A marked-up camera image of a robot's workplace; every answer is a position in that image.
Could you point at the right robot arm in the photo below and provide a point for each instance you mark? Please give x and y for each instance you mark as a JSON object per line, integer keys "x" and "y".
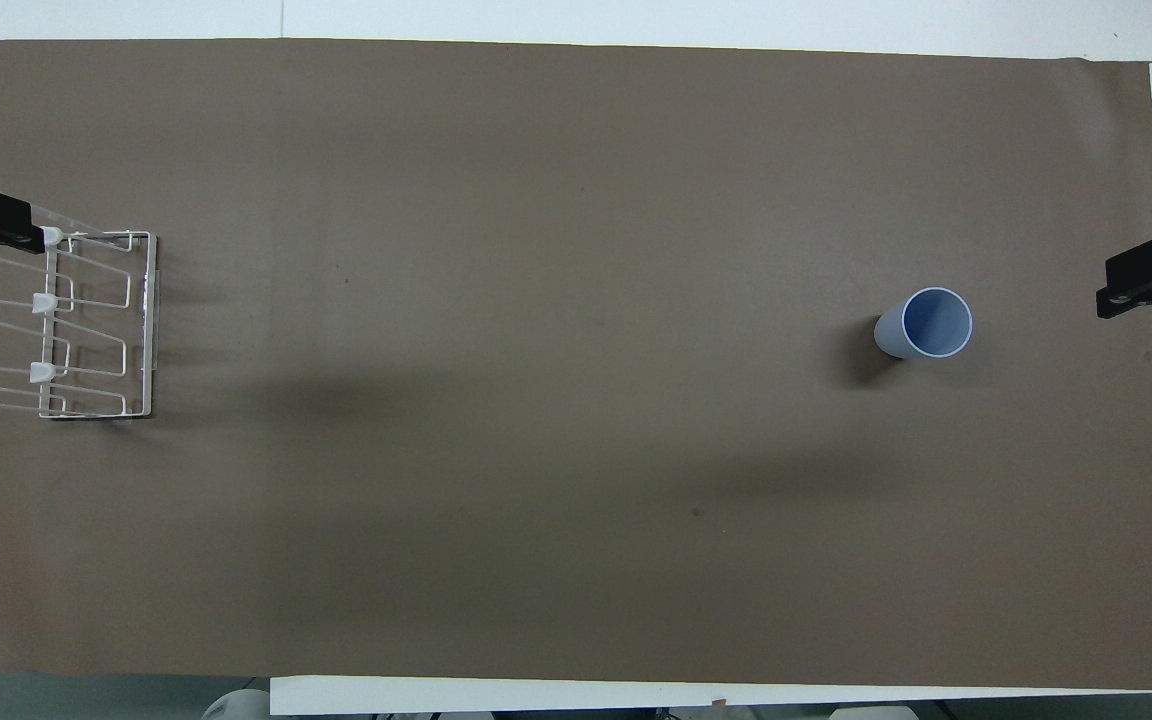
{"x": 874, "y": 714}

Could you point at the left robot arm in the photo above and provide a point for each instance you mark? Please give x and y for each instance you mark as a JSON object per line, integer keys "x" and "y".
{"x": 238, "y": 706}

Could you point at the light blue plastic cup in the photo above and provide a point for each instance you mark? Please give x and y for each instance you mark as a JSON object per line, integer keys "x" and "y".
{"x": 894, "y": 335}

